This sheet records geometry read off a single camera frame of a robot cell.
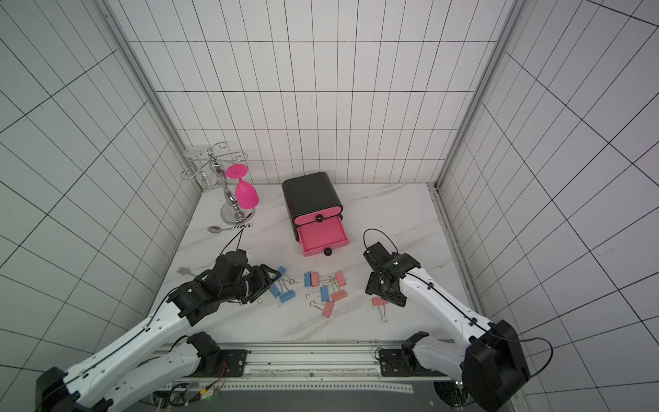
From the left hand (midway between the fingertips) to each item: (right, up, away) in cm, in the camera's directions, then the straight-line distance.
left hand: (272, 284), depth 76 cm
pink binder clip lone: (+33, -8, +8) cm, 35 cm away
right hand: (+32, -4, +5) cm, 32 cm away
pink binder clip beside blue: (+12, -3, +14) cm, 18 cm away
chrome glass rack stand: (-24, +40, +12) cm, 48 cm away
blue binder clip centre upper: (+9, -2, +13) cm, 16 cm away
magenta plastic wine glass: (-14, +28, +18) cm, 36 cm away
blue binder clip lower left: (+3, -7, +10) cm, 12 cm away
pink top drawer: (+13, +20, +14) cm, 28 cm away
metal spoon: (-30, +14, +26) cm, 42 cm away
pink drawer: (+15, +13, +15) cm, 25 cm away
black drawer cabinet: (+10, +27, +16) cm, 33 cm away
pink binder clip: (+21, -2, +14) cm, 25 cm away
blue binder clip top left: (0, 0, +16) cm, 16 cm away
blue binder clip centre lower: (+15, -7, +11) cm, 20 cm away
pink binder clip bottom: (+16, -11, +7) cm, 21 cm away
